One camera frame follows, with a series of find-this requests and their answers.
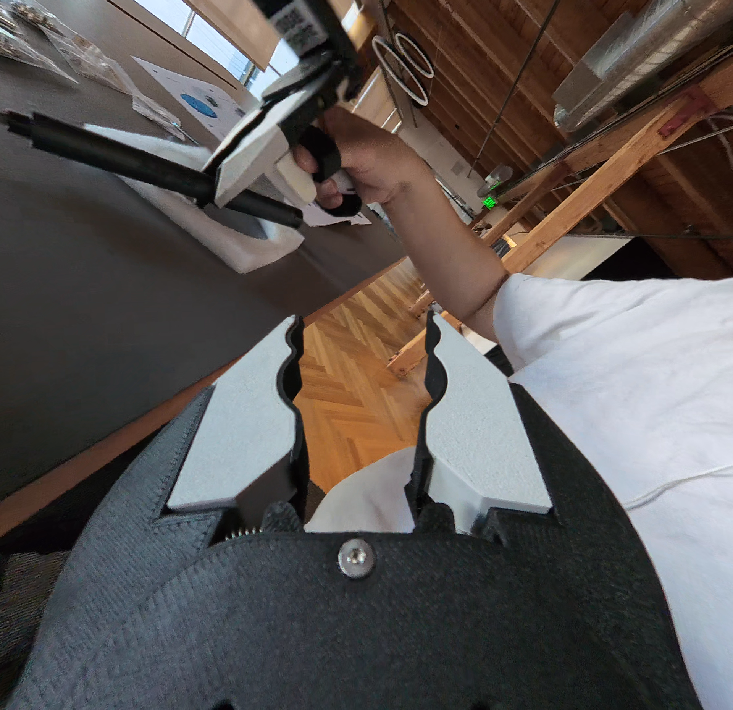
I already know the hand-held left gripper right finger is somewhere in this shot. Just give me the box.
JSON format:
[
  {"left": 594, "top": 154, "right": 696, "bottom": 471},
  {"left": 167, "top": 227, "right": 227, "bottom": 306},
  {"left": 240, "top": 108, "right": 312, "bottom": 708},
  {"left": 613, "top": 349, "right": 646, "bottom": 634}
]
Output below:
[{"left": 408, "top": 311, "right": 554, "bottom": 534}]

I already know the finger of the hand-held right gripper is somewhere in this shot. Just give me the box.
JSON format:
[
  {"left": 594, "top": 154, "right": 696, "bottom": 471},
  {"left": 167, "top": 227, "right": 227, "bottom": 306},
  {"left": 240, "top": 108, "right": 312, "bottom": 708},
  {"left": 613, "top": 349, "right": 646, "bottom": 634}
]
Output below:
[
  {"left": 202, "top": 100, "right": 292, "bottom": 208},
  {"left": 260, "top": 51, "right": 341, "bottom": 112}
]

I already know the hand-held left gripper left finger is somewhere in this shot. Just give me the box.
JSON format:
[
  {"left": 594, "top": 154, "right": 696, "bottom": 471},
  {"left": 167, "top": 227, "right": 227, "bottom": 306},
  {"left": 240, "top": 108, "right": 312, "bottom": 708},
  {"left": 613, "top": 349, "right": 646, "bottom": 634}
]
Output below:
[{"left": 166, "top": 315, "right": 311, "bottom": 532}]

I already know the black screwdriver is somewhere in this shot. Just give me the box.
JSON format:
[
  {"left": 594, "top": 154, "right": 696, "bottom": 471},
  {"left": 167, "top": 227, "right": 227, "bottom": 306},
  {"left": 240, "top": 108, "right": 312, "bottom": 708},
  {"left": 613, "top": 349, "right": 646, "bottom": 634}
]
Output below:
[{"left": 0, "top": 110, "right": 304, "bottom": 231}]

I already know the person's right forearm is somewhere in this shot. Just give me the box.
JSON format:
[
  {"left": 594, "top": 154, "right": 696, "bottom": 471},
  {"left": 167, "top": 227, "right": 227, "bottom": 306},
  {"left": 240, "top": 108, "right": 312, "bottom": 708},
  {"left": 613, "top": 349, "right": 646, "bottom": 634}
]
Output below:
[{"left": 381, "top": 166, "right": 510, "bottom": 341}]

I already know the dark grey desk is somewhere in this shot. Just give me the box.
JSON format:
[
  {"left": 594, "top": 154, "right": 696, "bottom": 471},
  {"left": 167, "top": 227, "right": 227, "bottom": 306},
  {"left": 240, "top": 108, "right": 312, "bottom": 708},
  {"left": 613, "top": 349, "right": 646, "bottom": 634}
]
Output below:
[{"left": 0, "top": 0, "right": 407, "bottom": 539}]

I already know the person's right hand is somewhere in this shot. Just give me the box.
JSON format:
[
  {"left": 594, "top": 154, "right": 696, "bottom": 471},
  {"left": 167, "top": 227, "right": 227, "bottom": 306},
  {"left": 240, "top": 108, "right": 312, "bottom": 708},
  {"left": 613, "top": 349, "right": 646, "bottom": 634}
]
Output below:
[{"left": 292, "top": 107, "right": 436, "bottom": 207}]

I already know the printed instruction sheet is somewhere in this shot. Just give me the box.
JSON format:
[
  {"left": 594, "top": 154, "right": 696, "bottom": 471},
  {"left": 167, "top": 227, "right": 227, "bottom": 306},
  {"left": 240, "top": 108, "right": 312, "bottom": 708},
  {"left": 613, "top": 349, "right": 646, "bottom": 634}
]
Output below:
[{"left": 132, "top": 56, "right": 373, "bottom": 228}]

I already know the window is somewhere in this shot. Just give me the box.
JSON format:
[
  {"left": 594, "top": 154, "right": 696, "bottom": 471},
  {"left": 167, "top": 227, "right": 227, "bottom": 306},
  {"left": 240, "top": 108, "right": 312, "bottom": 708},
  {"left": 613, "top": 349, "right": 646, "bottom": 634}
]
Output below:
[{"left": 103, "top": 0, "right": 299, "bottom": 100}]

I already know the person in white shirt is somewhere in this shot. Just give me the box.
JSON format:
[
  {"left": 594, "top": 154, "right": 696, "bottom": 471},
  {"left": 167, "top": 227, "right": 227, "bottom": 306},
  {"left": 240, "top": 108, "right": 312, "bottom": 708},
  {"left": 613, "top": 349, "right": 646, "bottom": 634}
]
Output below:
[{"left": 306, "top": 272, "right": 733, "bottom": 710}]

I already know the pile of small screw bags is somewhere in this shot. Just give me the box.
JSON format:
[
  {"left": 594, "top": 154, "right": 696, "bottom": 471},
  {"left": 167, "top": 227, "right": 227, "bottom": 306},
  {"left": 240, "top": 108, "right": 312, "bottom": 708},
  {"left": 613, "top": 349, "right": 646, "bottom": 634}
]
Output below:
[{"left": 0, "top": 0, "right": 190, "bottom": 144}]

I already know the wooden ceiling beam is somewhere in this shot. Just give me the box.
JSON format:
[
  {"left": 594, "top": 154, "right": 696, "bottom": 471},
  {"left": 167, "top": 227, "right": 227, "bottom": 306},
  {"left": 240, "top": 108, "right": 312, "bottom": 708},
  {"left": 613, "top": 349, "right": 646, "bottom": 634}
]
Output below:
[{"left": 481, "top": 63, "right": 733, "bottom": 275}]

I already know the white ring lamp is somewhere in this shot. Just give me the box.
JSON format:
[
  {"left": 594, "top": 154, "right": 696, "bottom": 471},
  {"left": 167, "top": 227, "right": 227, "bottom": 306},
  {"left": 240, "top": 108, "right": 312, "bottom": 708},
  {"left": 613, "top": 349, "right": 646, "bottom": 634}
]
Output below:
[
  {"left": 371, "top": 34, "right": 430, "bottom": 108},
  {"left": 394, "top": 31, "right": 436, "bottom": 81}
]

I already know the white foam frame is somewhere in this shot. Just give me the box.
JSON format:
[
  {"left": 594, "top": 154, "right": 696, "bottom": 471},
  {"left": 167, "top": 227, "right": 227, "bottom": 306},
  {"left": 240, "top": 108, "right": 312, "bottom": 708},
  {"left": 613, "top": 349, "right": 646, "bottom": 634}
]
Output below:
[{"left": 85, "top": 123, "right": 305, "bottom": 275}]

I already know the silver air duct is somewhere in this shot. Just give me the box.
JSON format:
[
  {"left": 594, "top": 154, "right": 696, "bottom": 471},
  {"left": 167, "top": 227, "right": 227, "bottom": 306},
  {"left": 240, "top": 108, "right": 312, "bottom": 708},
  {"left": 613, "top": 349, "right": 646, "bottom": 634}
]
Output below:
[{"left": 552, "top": 0, "right": 733, "bottom": 132}]

